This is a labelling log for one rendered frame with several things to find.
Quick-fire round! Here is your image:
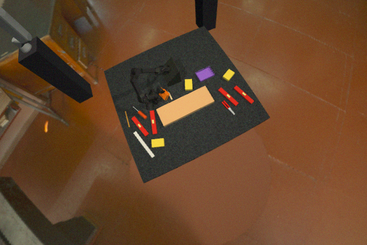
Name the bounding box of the red flat bar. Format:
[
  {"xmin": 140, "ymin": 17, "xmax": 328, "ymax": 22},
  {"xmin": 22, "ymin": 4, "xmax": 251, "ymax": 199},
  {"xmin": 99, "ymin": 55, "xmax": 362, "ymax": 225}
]
[
  {"xmin": 234, "ymin": 86, "xmax": 254, "ymax": 104},
  {"xmin": 218, "ymin": 87, "xmax": 238, "ymax": 106},
  {"xmin": 132, "ymin": 116, "xmax": 149, "ymax": 136},
  {"xmin": 150, "ymin": 110, "xmax": 157, "ymax": 134}
]

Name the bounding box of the yellow flat block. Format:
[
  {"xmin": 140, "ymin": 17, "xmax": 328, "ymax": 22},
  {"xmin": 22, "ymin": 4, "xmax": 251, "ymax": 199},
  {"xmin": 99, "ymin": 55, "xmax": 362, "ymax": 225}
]
[
  {"xmin": 151, "ymin": 138, "xmax": 164, "ymax": 148},
  {"xmin": 185, "ymin": 79, "xmax": 193, "ymax": 91},
  {"xmin": 223, "ymin": 70, "xmax": 234, "ymax": 81}
]

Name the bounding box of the white flat bar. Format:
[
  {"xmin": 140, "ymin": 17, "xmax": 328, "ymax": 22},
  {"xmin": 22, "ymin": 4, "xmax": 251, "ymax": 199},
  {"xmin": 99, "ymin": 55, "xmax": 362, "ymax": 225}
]
[{"xmin": 134, "ymin": 131, "xmax": 154, "ymax": 158}]

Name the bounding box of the purple shallow tray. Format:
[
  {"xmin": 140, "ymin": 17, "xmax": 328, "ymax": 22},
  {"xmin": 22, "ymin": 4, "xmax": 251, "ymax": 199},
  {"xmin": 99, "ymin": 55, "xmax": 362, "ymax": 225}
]
[{"xmin": 195, "ymin": 66, "xmax": 215, "ymax": 82}]

